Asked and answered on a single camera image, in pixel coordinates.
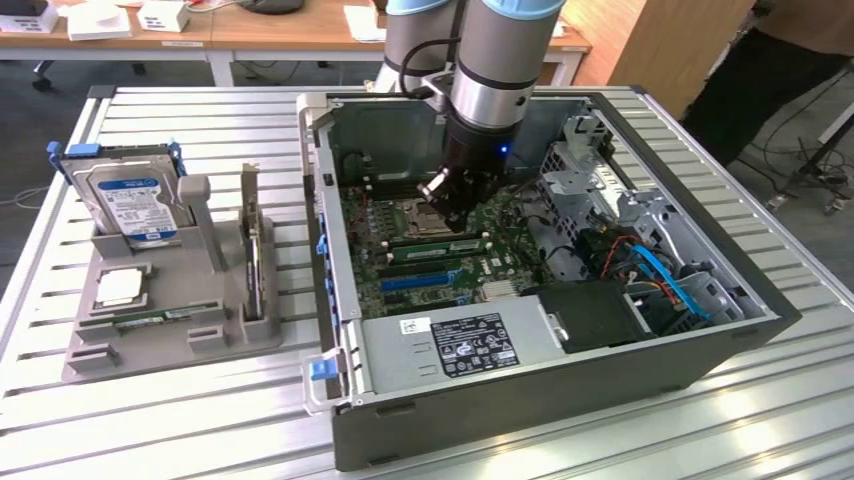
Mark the black PC case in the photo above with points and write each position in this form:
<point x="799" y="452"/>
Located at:
<point x="534" y="425"/>

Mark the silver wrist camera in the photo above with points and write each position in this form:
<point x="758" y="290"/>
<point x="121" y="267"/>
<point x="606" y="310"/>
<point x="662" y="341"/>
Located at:
<point x="439" y="92"/>

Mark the wooden desk white frame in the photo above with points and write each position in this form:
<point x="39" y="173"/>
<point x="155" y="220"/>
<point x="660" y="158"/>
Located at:
<point x="300" y="30"/>
<point x="160" y="40"/>

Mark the silver power supply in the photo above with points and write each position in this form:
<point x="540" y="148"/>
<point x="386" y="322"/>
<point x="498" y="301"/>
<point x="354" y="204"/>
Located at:
<point x="400" y="360"/>

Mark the black and white box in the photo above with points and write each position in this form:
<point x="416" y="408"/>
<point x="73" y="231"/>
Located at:
<point x="29" y="17"/>

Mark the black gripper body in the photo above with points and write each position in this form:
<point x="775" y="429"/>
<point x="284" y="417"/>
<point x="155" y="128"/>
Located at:
<point x="476" y="150"/>

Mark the white paper stack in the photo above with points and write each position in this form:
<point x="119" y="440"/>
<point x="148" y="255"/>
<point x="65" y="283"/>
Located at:
<point x="363" y="25"/>

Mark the green RAM stick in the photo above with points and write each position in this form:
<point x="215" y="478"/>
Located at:
<point x="143" y="320"/>
<point x="434" y="250"/>

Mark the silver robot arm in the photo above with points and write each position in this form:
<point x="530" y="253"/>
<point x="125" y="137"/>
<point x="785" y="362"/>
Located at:
<point x="500" y="50"/>

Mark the white flat box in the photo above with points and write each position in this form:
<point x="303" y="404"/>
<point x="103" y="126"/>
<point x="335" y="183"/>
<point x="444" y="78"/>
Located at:
<point x="100" y="25"/>

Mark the black tripod stand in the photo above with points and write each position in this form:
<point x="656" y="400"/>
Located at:
<point x="810" y="170"/>

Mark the white labelled box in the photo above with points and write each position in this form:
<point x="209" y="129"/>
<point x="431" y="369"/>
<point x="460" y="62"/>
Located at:
<point x="163" y="17"/>

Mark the white table frame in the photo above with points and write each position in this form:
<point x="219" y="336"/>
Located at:
<point x="835" y="125"/>

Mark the metal CPU socket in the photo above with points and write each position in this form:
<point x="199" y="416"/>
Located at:
<point x="408" y="222"/>

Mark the blue case latch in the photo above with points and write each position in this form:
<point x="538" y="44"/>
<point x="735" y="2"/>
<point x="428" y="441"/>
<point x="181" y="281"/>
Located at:
<point x="322" y="370"/>

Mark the short black expansion slot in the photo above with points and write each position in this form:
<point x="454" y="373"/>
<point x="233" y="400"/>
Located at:
<point x="398" y="296"/>

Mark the grey parts rack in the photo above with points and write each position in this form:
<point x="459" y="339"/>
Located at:
<point x="193" y="300"/>

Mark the hard disk in blue caddy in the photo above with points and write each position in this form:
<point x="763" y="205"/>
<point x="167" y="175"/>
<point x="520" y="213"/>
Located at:
<point x="127" y="210"/>

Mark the wooden cabinet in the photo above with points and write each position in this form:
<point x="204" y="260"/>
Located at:
<point x="654" y="50"/>

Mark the black round device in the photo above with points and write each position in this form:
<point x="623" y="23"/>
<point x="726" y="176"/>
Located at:
<point x="273" y="6"/>

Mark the silver disk bay bracket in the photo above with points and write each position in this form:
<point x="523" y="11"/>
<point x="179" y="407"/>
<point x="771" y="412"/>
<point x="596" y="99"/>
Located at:
<point x="656" y="215"/>

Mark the green motherboard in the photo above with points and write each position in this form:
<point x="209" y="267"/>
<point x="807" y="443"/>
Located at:
<point x="507" y="235"/>

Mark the silver heat sink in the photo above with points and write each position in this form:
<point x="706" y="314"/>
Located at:
<point x="500" y="291"/>

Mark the blue expansion slot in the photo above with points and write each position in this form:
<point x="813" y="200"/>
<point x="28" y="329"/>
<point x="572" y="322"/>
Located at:
<point x="416" y="283"/>

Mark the black chair caster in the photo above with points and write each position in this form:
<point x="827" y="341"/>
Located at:
<point x="43" y="75"/>
<point x="139" y="69"/>

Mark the perforated silver disk bay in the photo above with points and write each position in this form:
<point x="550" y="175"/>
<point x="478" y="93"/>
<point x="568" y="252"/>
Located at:
<point x="567" y="200"/>

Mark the silver CPU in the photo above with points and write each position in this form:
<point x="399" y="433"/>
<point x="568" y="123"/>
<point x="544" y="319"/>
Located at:
<point x="120" y="289"/>

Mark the graphics card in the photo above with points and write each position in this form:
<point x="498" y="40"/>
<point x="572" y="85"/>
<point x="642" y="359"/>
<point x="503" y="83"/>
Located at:
<point x="252" y="240"/>

